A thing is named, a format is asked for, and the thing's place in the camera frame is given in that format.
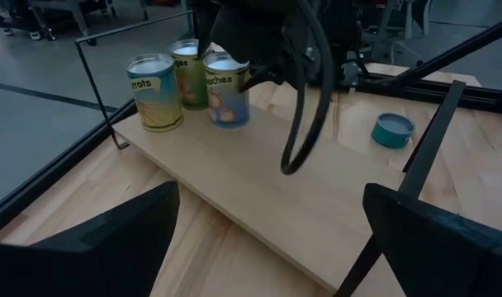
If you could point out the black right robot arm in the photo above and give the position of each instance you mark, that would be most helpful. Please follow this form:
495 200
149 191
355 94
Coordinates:
346 24

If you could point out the blue peaches can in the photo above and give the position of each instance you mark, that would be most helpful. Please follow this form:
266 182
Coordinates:
228 103

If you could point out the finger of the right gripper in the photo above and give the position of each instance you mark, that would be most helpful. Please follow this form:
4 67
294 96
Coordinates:
265 75
203 24

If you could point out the person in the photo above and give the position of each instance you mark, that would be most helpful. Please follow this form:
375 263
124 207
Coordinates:
11 16

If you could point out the black table edge rail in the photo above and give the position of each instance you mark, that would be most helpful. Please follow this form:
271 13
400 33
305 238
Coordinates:
48 181
441 92

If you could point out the green oranges can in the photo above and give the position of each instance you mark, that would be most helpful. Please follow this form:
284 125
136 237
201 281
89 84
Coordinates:
191 86

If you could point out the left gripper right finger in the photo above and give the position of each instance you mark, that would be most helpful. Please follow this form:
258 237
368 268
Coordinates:
449 255

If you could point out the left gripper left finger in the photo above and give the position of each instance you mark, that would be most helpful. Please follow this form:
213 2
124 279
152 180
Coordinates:
90 255

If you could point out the grey metal table legs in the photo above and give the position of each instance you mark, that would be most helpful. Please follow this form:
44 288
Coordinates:
75 12

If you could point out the small teal can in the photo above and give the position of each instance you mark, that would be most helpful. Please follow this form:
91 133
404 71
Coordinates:
391 134

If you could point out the teal yellow carrots can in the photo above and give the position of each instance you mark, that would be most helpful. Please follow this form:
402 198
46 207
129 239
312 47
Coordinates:
156 99

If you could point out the black rig frame strut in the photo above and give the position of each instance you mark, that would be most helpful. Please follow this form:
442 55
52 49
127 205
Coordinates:
461 47

